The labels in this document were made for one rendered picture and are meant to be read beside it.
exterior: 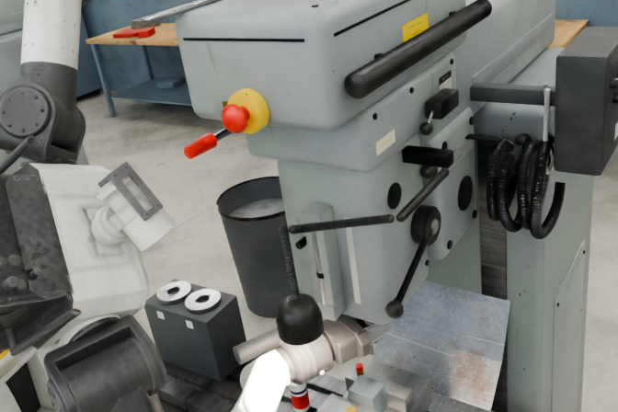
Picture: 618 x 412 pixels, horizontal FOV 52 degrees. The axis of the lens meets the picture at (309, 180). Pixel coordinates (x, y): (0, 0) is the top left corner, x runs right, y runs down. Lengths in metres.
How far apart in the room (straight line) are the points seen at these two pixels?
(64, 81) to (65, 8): 0.12
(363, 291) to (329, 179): 0.21
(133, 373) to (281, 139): 0.41
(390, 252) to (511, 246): 0.49
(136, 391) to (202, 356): 0.68
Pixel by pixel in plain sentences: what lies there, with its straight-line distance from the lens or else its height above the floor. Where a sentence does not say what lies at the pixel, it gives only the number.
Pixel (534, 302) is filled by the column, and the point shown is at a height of 1.10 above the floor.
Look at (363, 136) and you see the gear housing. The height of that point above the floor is 1.69.
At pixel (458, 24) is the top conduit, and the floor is 1.80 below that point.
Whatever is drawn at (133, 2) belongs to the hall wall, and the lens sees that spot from 7.90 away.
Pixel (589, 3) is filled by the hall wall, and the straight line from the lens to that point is 5.26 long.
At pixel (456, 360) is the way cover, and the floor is 0.94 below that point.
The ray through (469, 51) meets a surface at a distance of 1.27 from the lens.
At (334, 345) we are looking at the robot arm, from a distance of 1.22.
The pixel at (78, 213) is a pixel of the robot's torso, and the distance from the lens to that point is 1.06.
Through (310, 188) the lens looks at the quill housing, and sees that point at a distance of 1.06.
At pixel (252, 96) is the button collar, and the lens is 0.86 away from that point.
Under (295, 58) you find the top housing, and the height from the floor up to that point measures 1.83.
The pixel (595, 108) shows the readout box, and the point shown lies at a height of 1.64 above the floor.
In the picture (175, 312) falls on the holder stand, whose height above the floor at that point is 1.12.
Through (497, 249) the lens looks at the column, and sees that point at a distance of 1.52.
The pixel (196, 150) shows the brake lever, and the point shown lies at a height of 1.70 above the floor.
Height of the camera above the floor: 2.02
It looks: 24 degrees down
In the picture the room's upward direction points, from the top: 9 degrees counter-clockwise
